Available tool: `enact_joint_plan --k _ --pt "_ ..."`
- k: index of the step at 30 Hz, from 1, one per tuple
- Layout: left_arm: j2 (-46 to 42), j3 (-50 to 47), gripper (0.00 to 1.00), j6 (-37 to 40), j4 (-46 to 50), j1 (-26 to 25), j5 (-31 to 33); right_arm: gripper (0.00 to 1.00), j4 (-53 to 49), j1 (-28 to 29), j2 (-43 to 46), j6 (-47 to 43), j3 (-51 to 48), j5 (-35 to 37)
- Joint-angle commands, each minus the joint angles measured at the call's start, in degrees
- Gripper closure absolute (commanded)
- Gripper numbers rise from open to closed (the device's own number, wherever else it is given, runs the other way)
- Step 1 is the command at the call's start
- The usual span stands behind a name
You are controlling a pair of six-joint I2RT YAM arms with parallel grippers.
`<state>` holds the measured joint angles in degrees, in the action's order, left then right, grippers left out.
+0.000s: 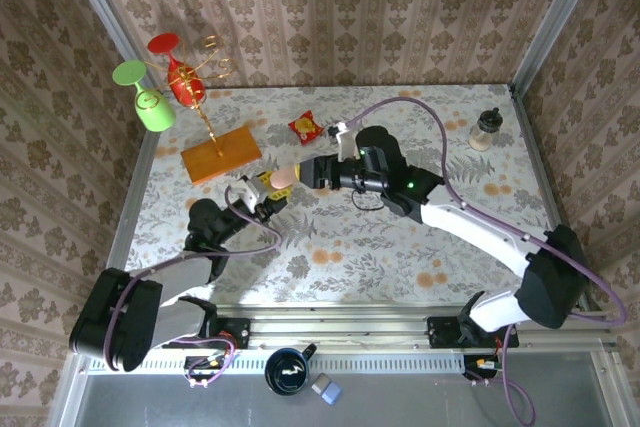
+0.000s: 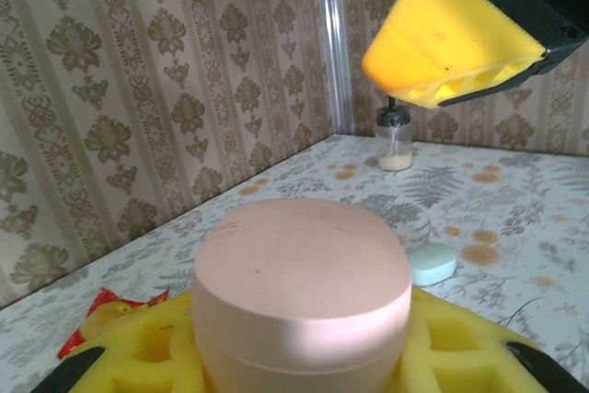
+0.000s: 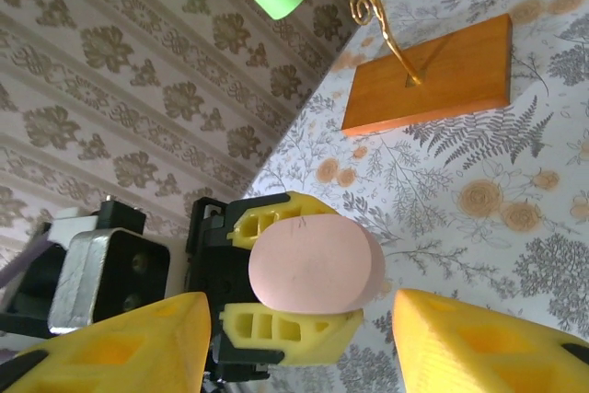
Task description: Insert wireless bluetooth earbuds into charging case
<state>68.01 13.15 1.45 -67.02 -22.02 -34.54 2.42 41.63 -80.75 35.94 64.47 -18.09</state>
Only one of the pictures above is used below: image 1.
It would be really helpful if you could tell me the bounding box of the aluminium table edge rail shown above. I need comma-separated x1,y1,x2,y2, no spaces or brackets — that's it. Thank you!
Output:
508,82,589,311
113,91,162,253

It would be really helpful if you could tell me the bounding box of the gold wire rack wooden base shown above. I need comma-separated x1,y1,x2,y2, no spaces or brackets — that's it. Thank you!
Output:
143,34,264,186

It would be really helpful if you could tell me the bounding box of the white slotted cable duct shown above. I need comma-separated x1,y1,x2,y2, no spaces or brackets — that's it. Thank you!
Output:
87,352,501,373

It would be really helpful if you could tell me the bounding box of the red wine glass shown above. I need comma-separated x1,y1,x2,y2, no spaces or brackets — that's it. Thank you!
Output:
147,32,207,107

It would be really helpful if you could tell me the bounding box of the glass spice jar black lid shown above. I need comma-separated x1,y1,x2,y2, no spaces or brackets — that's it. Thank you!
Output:
468,107,501,153

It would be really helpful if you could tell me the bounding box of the pink earbud charging case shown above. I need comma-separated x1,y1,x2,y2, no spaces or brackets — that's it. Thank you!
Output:
271,169,300,192

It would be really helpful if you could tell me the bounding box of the black power connector block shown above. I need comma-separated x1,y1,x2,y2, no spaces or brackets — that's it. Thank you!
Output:
462,354,501,382
183,355,226,382

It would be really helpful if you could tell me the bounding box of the aluminium frame post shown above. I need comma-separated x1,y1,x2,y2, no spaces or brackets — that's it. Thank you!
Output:
509,0,609,98
57,0,161,98

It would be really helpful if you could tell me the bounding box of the floral patterned table cover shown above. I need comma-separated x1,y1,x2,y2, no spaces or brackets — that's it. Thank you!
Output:
122,85,576,306

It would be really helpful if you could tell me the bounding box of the red snack packet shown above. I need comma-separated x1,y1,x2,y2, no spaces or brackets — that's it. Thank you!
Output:
287,110,325,147

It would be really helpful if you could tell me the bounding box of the black mug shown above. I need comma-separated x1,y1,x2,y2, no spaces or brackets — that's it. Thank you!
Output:
263,343,319,397

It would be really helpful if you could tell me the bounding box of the blue eraser block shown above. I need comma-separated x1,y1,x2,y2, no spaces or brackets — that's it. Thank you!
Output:
319,380,344,407

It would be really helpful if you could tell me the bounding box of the green wine glass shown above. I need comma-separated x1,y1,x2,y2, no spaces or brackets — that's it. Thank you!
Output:
111,59,177,134

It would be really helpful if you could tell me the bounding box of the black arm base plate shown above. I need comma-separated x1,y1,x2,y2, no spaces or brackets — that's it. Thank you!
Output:
427,315,520,350
160,317,251,351

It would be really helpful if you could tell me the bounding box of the aluminium frame rail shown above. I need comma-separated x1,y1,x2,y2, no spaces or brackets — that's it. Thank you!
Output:
69,304,619,351

